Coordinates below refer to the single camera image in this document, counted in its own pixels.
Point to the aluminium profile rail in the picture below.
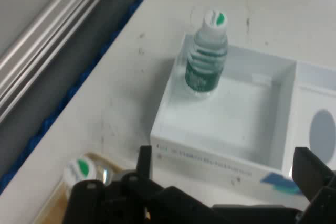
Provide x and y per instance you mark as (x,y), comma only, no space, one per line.
(39,37)

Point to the wooden tray with white rim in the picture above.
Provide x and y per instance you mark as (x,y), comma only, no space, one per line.
(53,208)

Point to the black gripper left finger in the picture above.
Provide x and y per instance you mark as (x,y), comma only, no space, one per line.
(118,197)

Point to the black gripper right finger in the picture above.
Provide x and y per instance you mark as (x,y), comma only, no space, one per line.
(317,179)

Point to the white cardboard box with print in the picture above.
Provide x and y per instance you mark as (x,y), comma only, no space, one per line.
(236,119)

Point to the clear water bottle green label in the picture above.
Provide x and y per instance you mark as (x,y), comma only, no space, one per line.
(207,64)
(78,170)

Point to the blue table edge strip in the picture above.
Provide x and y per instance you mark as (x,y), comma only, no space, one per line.
(78,85)

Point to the blue tape piece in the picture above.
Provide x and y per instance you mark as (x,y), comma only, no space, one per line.
(278,182)

